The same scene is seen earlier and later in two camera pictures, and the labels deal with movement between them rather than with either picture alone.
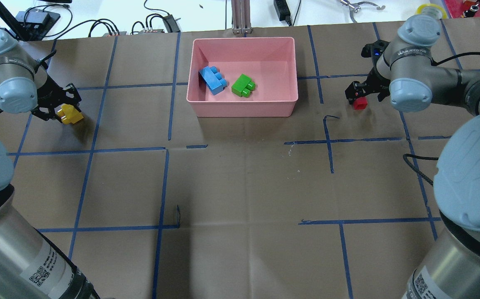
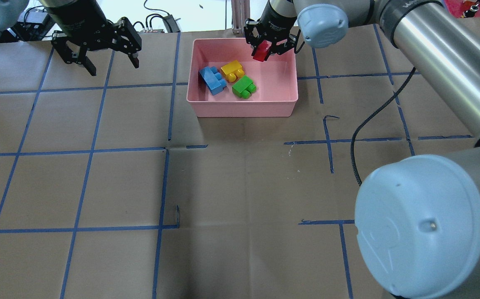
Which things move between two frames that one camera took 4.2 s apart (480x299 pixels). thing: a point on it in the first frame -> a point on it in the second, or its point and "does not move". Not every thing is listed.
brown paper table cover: x=336 y=202 does not move
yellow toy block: x=69 y=114 -> x=232 y=71
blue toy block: x=214 y=79 does not move
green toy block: x=243 y=86 does not move
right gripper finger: x=357 y=89 -> x=253 y=33
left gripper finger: x=45 y=116 -> x=79 y=57
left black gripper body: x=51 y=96 -> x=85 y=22
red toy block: x=360 y=103 -> x=261 y=50
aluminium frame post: x=241 y=16 does not move
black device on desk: x=34 y=22 does not move
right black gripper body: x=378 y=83 -> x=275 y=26
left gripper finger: x=73 y=95 -> x=128 y=40
